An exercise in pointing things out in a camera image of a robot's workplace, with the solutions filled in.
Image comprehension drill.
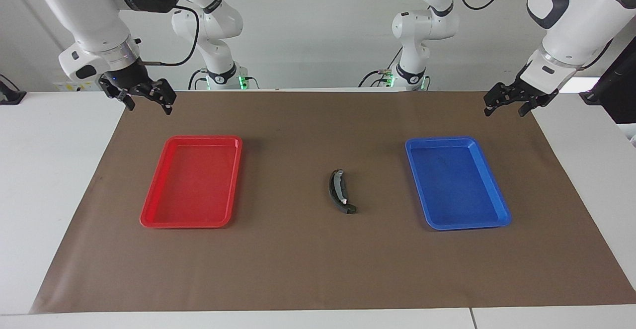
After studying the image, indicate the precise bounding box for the curved brake shoe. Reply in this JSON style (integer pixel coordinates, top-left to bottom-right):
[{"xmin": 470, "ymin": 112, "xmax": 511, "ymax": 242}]
[{"xmin": 328, "ymin": 169, "xmax": 357, "ymax": 215}]

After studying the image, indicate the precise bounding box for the white box with yellow labels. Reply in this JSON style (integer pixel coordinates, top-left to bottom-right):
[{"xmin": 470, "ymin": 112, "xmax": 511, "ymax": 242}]
[{"xmin": 54, "ymin": 81, "xmax": 101, "ymax": 92}]

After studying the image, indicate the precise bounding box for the blue plastic tray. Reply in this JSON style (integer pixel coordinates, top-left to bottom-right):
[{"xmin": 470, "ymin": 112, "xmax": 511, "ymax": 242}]
[{"xmin": 404, "ymin": 137, "xmax": 512, "ymax": 231}]

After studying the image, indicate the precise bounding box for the red plastic tray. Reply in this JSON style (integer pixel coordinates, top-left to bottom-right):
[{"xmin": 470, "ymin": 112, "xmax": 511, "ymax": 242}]
[{"xmin": 140, "ymin": 136, "xmax": 243, "ymax": 229}]

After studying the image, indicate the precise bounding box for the black monitor stand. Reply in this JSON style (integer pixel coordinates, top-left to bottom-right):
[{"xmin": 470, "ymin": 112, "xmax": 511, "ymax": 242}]
[{"xmin": 579, "ymin": 36, "xmax": 636, "ymax": 125}]

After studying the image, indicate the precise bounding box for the brown paper mat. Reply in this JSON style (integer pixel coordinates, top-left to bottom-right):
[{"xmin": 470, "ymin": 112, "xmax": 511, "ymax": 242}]
[{"xmin": 29, "ymin": 90, "xmax": 636, "ymax": 315}]

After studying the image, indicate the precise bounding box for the black right base cable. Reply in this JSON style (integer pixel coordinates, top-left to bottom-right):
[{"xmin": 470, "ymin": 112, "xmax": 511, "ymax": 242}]
[{"xmin": 188, "ymin": 68, "xmax": 209, "ymax": 91}]

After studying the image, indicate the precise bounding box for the black base cable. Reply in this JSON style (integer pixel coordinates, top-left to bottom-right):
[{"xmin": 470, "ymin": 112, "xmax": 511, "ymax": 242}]
[
  {"xmin": 188, "ymin": 68, "xmax": 209, "ymax": 91},
  {"xmin": 359, "ymin": 46, "xmax": 403, "ymax": 88}
]

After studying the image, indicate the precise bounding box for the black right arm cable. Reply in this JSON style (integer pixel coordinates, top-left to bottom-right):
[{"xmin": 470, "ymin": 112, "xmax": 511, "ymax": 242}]
[{"xmin": 139, "ymin": 3, "xmax": 200, "ymax": 67}]

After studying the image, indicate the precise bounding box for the black clamp bracket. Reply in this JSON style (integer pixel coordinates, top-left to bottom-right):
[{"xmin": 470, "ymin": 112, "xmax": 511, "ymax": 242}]
[{"xmin": 0, "ymin": 74, "xmax": 26, "ymax": 105}]

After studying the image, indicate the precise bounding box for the black left base cable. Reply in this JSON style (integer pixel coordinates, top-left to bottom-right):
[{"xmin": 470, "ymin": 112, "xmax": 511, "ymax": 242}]
[{"xmin": 359, "ymin": 46, "xmax": 403, "ymax": 88}]

